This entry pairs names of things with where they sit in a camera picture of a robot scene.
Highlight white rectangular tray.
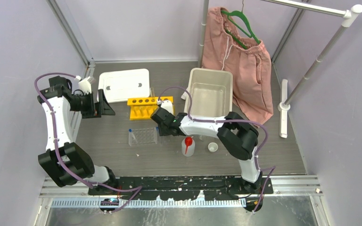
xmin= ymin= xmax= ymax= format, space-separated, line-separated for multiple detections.
xmin=98 ymin=69 xmax=150 ymax=103

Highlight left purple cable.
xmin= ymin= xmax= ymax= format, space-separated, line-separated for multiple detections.
xmin=33 ymin=73 xmax=142 ymax=214

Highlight yellow test tube rack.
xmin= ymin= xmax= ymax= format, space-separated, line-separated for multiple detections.
xmin=127 ymin=96 xmax=173 ymax=121

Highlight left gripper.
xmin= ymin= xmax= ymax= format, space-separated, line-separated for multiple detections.
xmin=70 ymin=89 xmax=115 ymax=119

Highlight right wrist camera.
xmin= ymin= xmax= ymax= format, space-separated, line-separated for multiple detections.
xmin=157 ymin=99 xmax=174 ymax=114

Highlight clear acrylic tube rack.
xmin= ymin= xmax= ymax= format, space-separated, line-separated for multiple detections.
xmin=132 ymin=127 xmax=158 ymax=146

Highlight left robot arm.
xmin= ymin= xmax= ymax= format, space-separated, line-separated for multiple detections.
xmin=34 ymin=73 xmax=119 ymax=194

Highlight pink shorts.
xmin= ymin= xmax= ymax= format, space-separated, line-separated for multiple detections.
xmin=202 ymin=7 xmax=273 ymax=124

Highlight green clothes hanger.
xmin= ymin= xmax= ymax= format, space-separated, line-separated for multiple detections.
xmin=220 ymin=9 xmax=261 ymax=49

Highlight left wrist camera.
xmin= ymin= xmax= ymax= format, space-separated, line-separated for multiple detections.
xmin=78 ymin=76 xmax=95 ymax=94

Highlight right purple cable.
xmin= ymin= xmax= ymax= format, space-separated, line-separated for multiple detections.
xmin=156 ymin=86 xmax=277 ymax=214

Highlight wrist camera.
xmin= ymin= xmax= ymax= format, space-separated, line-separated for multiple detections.
xmin=157 ymin=99 xmax=174 ymax=114
xmin=78 ymin=76 xmax=95 ymax=94

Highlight beige plastic bin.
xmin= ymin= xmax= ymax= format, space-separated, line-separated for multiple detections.
xmin=183 ymin=68 xmax=233 ymax=117

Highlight small white cup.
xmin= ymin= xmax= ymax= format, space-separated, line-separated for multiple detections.
xmin=207 ymin=142 xmax=218 ymax=153

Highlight white clothes rack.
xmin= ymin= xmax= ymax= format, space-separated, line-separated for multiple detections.
xmin=209 ymin=0 xmax=362 ymax=145

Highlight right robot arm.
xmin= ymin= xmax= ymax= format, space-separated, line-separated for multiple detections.
xmin=150 ymin=107 xmax=264 ymax=194

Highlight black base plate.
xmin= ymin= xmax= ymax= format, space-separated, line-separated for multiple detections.
xmin=88 ymin=176 xmax=273 ymax=201

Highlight purple cable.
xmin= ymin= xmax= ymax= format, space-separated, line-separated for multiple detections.
xmin=156 ymin=86 xmax=277 ymax=214
xmin=33 ymin=73 xmax=142 ymax=214

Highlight red capped wash bottle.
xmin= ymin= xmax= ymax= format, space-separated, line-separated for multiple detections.
xmin=181 ymin=137 xmax=195 ymax=157

